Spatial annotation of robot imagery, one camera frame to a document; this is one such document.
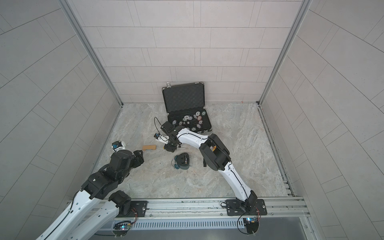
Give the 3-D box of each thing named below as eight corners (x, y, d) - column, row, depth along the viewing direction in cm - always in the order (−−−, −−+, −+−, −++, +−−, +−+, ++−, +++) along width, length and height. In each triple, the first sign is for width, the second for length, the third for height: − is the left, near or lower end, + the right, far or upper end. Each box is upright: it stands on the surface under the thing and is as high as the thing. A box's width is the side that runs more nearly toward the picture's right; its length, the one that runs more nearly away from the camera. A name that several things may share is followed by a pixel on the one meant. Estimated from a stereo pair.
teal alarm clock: (172, 169, 86) (170, 166, 82) (173, 156, 91) (172, 152, 87) (189, 169, 86) (189, 166, 82) (190, 156, 91) (189, 152, 87)
